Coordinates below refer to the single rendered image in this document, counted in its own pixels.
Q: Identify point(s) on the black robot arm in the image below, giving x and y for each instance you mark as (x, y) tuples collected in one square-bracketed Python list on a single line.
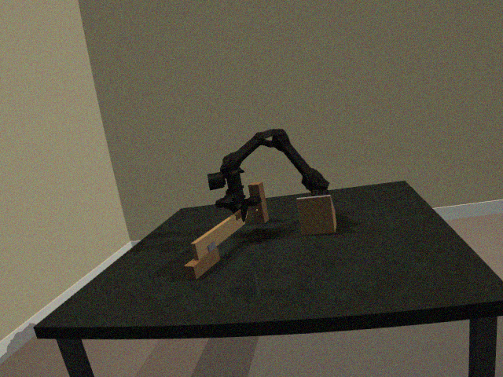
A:
[(230, 168)]

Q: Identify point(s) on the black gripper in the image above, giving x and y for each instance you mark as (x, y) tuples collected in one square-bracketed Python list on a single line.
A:
[(251, 201)]

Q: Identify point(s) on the long brown wooden rail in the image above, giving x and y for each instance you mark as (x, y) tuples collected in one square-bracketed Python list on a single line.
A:
[(219, 233)]

